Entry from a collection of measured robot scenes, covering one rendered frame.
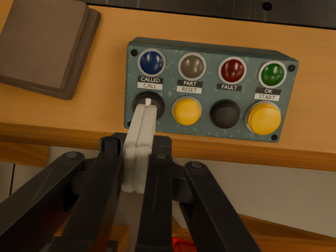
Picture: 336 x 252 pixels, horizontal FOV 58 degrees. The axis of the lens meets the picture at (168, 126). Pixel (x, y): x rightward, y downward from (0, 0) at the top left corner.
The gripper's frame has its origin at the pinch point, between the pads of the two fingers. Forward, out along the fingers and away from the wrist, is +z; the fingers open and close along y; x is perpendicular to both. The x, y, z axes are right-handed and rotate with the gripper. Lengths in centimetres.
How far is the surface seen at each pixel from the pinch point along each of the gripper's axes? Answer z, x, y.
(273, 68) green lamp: 8.0, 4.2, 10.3
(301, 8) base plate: 18.4, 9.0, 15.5
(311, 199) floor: 81, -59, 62
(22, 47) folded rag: 10.7, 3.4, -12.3
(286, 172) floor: 86, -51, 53
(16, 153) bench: 62, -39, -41
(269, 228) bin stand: 39, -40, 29
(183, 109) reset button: 7.2, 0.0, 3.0
